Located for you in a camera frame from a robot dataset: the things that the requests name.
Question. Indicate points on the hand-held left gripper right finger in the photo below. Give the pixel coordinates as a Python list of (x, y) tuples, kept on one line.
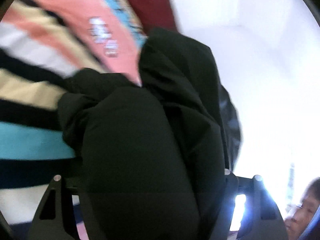
[(266, 205)]

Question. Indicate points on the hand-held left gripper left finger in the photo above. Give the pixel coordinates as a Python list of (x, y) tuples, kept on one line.
[(61, 205)]

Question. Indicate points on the dark padded jacket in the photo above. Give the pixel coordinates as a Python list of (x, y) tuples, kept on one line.
[(140, 135)]

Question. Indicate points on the person's face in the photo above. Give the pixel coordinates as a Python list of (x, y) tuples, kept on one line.
[(303, 212)]

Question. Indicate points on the striped cartoon cat blanket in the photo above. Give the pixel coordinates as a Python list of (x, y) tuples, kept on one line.
[(45, 55)]

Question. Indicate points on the dark red headboard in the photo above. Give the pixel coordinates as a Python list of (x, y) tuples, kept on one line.
[(147, 2)]

